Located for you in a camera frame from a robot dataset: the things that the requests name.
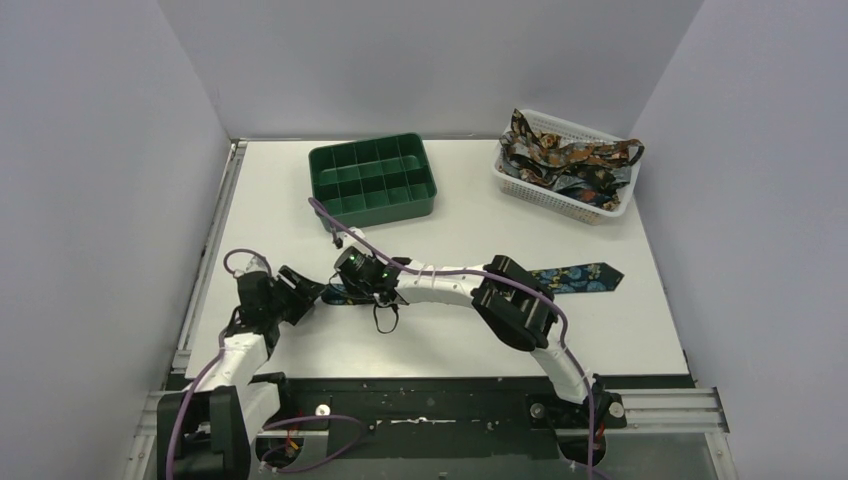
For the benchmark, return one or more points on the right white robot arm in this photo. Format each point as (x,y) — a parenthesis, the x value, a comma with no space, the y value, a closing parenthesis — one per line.
(517,308)

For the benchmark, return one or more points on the blue patterned tie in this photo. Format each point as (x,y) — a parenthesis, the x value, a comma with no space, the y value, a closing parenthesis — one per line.
(585,278)

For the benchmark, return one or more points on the green compartment tray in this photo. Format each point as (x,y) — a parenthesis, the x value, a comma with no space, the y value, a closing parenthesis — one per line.
(374,181)

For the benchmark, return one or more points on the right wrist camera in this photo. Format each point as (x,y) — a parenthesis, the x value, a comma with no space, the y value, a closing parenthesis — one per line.
(343,240)

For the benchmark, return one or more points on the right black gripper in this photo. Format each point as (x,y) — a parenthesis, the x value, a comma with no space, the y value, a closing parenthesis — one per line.
(348,283)

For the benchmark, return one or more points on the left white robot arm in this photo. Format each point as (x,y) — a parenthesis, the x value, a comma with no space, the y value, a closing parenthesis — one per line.
(206,430)

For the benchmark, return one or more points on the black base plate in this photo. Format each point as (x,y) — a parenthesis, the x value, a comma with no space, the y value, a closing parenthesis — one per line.
(345,408)

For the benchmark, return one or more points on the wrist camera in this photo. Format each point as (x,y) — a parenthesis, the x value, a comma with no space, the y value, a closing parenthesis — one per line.
(343,240)
(254,265)

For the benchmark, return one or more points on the pile of patterned ties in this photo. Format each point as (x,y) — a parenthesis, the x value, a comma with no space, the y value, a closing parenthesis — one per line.
(593,173)

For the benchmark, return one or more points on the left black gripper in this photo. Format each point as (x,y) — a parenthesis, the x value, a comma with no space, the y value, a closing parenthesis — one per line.
(295,288)

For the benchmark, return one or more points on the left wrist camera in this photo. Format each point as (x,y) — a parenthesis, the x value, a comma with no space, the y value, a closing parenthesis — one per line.
(254,265)

